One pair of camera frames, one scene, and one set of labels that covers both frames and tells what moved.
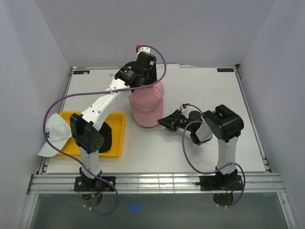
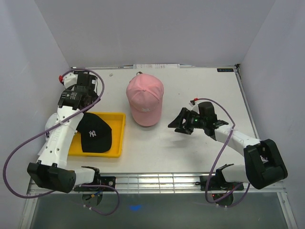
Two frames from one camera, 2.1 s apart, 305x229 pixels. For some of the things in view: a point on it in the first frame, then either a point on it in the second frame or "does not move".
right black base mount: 228,182 does not move
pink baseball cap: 147,104 does not move
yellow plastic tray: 116,121 does not move
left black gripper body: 150,76 → 94,97
